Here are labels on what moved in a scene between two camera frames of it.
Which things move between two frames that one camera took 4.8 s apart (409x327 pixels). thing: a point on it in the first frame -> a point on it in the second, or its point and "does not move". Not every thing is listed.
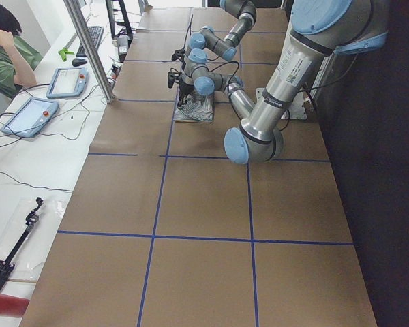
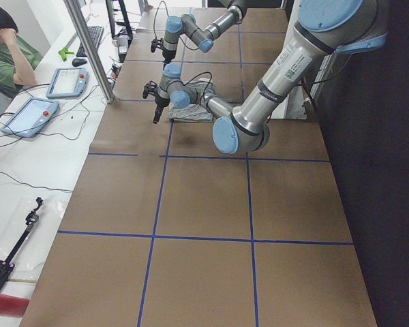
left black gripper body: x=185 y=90 -> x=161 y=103
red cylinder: x=3 y=304 does not move
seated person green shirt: x=11 y=60 does not move
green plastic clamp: x=63 y=52 does not move
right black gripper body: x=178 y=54 -> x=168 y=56
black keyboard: x=96 y=33 does not move
